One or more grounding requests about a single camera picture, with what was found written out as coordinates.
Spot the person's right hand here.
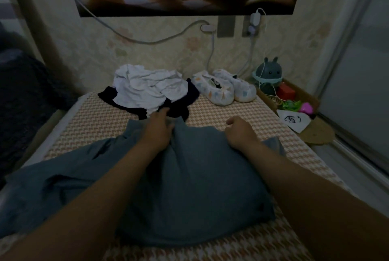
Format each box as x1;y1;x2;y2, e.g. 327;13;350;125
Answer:
225;116;261;153

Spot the person's left hand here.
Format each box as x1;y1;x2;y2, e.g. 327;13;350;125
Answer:
139;107;177;153

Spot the black garment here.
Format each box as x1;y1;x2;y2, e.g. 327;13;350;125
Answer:
97;78;201;122

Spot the white polo shirt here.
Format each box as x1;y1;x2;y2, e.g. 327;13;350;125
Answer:
112;63;190;112

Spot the pile of grey-blue clothes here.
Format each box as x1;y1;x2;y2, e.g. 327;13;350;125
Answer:
0;118;286;248

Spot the person's left forearm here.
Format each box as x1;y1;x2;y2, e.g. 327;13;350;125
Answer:
0;142;162;261

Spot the person's right forearm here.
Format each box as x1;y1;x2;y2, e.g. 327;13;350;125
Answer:
246;141;389;261

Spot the white printed card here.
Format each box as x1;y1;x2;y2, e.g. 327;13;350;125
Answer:
276;109;312;134

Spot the green toy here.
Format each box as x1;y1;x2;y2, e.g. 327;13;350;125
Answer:
281;100;303;112

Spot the red toy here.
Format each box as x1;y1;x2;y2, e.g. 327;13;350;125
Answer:
278;83;297;101

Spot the teal round bunny lamp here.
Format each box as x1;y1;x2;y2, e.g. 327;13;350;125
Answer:
252;57;284;96

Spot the pink ball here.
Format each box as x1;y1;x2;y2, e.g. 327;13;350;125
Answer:
299;102;316;116

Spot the wooden bedside tray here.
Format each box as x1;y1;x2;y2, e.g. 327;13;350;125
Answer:
255;78;336;146

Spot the white charger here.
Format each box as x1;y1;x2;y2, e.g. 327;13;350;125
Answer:
248;10;263;35

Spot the grey sliding door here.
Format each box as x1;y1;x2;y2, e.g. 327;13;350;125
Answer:
312;0;389;181

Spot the dark patterned bed cover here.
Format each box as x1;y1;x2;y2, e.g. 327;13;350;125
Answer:
0;48;77;184

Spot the thin white charger cable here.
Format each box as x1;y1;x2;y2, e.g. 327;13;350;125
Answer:
234;33;263;80

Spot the long white cable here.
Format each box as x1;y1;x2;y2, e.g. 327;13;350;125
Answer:
45;0;217;45

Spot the grey wall socket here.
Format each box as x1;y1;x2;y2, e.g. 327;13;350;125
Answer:
217;16;236;39

